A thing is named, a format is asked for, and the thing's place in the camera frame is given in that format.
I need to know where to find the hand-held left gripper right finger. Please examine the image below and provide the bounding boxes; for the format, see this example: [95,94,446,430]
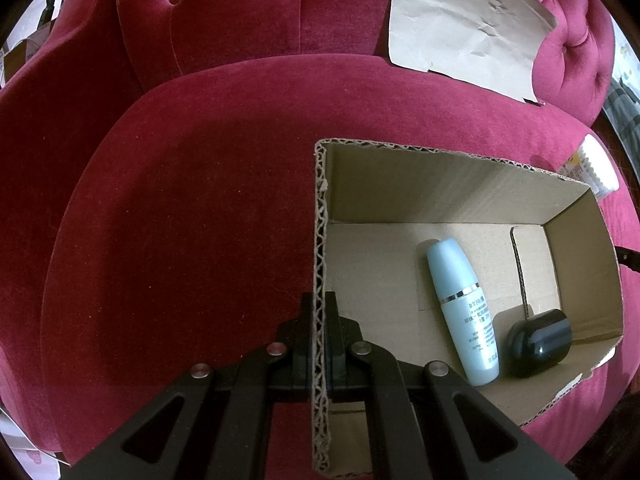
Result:
[325,291,576,480]

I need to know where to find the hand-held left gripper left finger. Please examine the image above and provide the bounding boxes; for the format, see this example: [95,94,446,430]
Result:
[60,292,316,480]

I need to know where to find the grey plaid blanket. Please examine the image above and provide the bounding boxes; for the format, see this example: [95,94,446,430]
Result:
[602,72,640,136]

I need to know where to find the brown paper sheet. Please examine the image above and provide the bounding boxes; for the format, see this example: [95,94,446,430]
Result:
[387,0,558,107]

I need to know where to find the cardboard box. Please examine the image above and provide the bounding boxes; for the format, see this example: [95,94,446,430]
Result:
[311,138,627,476]

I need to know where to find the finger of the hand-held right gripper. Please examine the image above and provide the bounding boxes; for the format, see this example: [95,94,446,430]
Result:
[616,246,640,272]

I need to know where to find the red velvet tufted sofa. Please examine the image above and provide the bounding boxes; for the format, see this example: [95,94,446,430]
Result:
[0,0,633,466]

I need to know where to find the white cotton swab container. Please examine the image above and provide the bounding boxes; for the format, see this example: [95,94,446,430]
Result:
[557,133,621,201]

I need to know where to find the black earbud case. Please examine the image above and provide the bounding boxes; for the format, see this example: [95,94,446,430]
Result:
[506,308,572,379]

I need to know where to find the light blue cosmetic bottle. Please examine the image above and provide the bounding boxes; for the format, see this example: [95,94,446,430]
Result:
[426,238,501,387]

